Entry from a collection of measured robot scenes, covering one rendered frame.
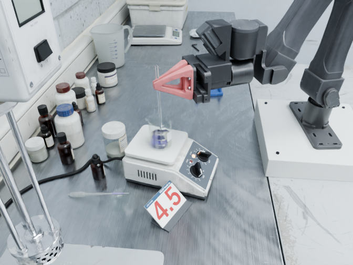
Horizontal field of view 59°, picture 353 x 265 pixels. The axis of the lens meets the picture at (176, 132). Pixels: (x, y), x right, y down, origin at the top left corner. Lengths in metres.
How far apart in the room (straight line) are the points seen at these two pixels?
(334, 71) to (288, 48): 0.16
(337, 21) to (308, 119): 0.25
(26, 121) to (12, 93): 0.66
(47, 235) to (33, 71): 0.26
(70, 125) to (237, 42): 0.47
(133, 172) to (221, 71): 0.30
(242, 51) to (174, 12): 1.13
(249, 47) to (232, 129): 0.36
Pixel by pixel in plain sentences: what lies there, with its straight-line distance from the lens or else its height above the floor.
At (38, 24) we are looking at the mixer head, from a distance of 0.30.
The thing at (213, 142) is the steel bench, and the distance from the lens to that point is 0.88.
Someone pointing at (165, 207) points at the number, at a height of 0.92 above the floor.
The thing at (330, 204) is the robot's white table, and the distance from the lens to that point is 0.78.
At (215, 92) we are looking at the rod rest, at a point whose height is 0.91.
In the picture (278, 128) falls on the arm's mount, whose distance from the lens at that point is 0.86.
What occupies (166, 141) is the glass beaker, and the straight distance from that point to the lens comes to 0.69.
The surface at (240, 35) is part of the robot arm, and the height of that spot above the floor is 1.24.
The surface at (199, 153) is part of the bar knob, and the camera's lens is 0.74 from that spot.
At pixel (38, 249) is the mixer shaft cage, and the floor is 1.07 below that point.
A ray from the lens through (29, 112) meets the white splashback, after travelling 0.95.
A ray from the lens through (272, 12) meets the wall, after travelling 2.18.
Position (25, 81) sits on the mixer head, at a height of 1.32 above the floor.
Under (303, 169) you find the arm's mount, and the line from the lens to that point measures 0.80.
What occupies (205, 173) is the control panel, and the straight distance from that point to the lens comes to 0.72.
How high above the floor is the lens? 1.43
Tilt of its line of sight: 35 degrees down
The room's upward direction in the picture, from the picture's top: straight up
